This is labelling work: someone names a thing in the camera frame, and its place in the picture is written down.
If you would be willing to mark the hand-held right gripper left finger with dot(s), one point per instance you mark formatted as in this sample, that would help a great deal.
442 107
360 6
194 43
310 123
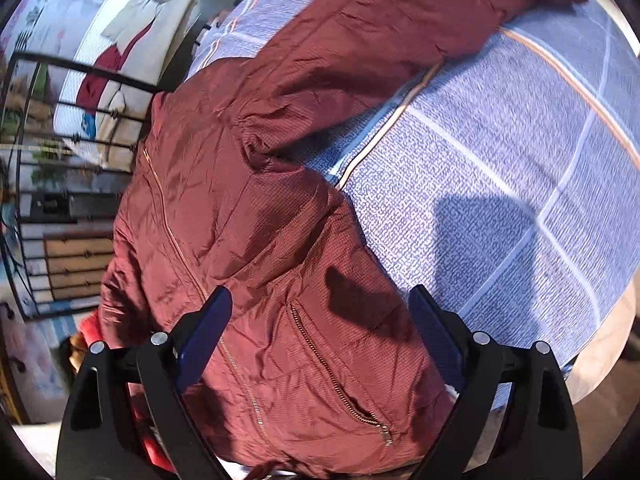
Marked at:
202 345

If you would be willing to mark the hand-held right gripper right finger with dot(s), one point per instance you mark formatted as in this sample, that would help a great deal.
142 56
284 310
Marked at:
436 332

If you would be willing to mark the maroon quilted jacket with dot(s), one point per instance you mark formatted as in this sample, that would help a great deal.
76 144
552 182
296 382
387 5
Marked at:
280 240

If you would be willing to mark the blue checked bed sheet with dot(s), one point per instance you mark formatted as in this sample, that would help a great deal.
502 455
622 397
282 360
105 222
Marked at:
475 160

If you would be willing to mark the dark red throw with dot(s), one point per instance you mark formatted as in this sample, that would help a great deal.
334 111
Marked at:
107 60

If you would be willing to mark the white sofa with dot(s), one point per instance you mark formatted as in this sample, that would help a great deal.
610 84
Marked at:
125 10

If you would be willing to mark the black metal bed rail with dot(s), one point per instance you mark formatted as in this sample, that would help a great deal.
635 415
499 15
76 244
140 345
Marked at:
50 58

